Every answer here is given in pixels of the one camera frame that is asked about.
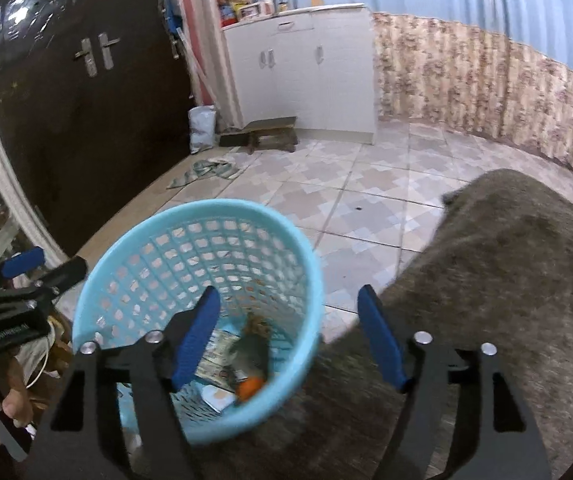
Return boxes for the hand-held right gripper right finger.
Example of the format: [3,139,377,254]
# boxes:
[357,284,552,480]

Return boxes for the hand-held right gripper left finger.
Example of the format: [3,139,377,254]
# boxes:
[26,285,222,480]

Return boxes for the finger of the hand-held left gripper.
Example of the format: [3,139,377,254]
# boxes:
[0,246,47,279]
[33,255,90,302]

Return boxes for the grey printed plastic packet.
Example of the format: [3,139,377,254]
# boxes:
[194,327,247,391]

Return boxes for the white paper card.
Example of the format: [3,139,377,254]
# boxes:
[201,384,240,413]

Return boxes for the orange peel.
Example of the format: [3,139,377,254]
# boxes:
[234,376,267,403]

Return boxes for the light blue plastic basket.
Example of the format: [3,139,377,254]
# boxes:
[72,199,326,446]

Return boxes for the person's left hand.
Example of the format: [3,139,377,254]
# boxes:
[0,352,36,442]

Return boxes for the grey shaggy rug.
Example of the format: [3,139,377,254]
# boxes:
[131,167,573,480]

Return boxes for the dark door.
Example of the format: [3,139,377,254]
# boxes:
[0,0,197,256]

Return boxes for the green floor cloth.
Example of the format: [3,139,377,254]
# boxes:
[166,157,242,190]

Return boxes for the white plastic bag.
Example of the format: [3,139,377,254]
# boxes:
[188,105,217,155]

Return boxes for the small wooden stool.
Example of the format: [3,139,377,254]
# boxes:
[240,116,298,155]

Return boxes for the blue floral curtain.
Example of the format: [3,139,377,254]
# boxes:
[367,0,573,186]

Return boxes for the blue hanging bag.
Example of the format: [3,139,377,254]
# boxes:
[156,0,184,58]

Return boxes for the white cabinet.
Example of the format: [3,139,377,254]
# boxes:
[221,2,378,146]

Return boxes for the white cable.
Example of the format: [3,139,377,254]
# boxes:
[16,320,74,391]

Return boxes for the silver door handle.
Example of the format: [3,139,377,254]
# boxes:
[75,37,98,78]
[97,32,121,71]

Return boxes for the mop handle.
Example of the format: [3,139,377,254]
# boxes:
[176,27,220,116]

